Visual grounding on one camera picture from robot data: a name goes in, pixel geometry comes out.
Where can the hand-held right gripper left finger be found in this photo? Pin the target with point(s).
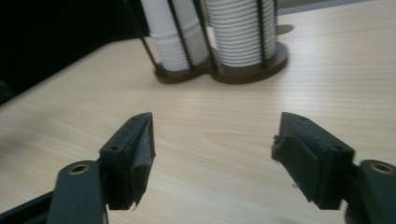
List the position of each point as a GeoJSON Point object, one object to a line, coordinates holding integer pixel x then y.
{"type": "Point", "coordinates": [127, 161]}

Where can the tall stack of white cups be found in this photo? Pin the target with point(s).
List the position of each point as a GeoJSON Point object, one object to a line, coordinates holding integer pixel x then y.
{"type": "Point", "coordinates": [236, 31]}

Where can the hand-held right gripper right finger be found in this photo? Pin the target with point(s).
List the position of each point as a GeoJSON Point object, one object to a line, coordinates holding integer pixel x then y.
{"type": "Point", "coordinates": [314, 158]}

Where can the short stack of white cups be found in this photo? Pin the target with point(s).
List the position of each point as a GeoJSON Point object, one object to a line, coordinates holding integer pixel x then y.
{"type": "Point", "coordinates": [155, 18]}

